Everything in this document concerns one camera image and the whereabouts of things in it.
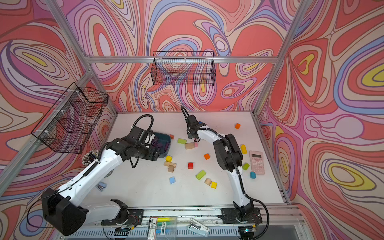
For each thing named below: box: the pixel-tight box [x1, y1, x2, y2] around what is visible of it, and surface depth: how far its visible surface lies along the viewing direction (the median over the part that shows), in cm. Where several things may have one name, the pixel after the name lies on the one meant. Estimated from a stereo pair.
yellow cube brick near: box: [210, 181, 218, 189], surface depth 86 cm
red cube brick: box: [188, 162, 194, 170], surface depth 91 cm
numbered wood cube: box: [168, 165, 175, 173], surface depth 91 cm
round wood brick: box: [204, 178, 212, 186], surface depth 86 cm
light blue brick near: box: [169, 176, 176, 184], surface depth 88 cm
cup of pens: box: [81, 150, 99, 166], surface depth 78 cm
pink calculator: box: [249, 150, 265, 175], surface depth 92 cm
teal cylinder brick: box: [250, 171, 257, 179], surface depth 87 cm
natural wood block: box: [185, 142, 195, 150], surface depth 100 cm
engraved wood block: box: [163, 161, 177, 169], surface depth 93 cm
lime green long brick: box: [177, 138, 187, 144], surface depth 104 cm
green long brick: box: [195, 170, 207, 181], surface depth 89 cm
